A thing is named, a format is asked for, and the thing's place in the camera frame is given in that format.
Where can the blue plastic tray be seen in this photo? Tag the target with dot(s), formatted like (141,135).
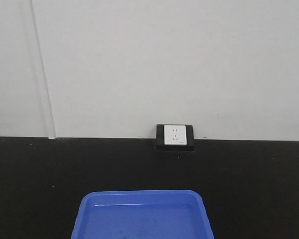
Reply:
(146,214)

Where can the black socket housing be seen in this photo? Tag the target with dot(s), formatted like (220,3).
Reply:
(160,146)

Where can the white wall power socket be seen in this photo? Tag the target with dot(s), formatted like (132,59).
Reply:
(175,135)

